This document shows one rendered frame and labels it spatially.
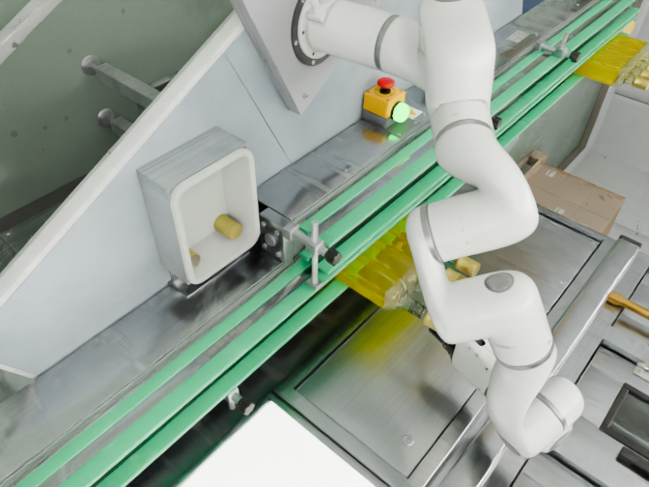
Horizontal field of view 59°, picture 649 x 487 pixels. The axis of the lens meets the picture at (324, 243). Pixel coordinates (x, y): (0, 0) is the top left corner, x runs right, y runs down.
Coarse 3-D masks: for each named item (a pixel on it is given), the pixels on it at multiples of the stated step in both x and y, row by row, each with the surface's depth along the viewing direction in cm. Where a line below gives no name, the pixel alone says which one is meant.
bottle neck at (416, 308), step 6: (402, 300) 115; (408, 300) 115; (414, 300) 115; (402, 306) 115; (408, 306) 114; (414, 306) 114; (420, 306) 113; (426, 306) 114; (414, 312) 114; (420, 312) 113; (420, 318) 114
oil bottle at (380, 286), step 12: (360, 264) 120; (372, 264) 120; (336, 276) 123; (348, 276) 120; (360, 276) 117; (372, 276) 117; (384, 276) 117; (396, 276) 117; (360, 288) 119; (372, 288) 116; (384, 288) 115; (396, 288) 115; (372, 300) 119; (384, 300) 116; (396, 300) 114
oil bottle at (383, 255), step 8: (368, 248) 123; (376, 248) 123; (384, 248) 123; (392, 248) 123; (368, 256) 122; (376, 256) 121; (384, 256) 121; (392, 256) 121; (400, 256) 121; (384, 264) 120; (392, 264) 120; (400, 264) 120; (408, 264) 120; (392, 272) 119; (400, 272) 118; (408, 272) 118; (416, 272) 118; (408, 280) 117; (416, 280) 118; (408, 288) 119
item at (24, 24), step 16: (32, 0) 124; (48, 0) 123; (16, 16) 123; (32, 16) 122; (0, 32) 122; (16, 32) 121; (0, 48) 120; (0, 64) 122; (160, 96) 100; (144, 112) 99; (32, 240) 94; (16, 256) 93; (0, 272) 93
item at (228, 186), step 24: (216, 168) 93; (240, 168) 101; (192, 192) 102; (216, 192) 106; (240, 192) 105; (192, 216) 104; (216, 216) 110; (240, 216) 110; (192, 240) 108; (216, 240) 110; (240, 240) 110; (216, 264) 106
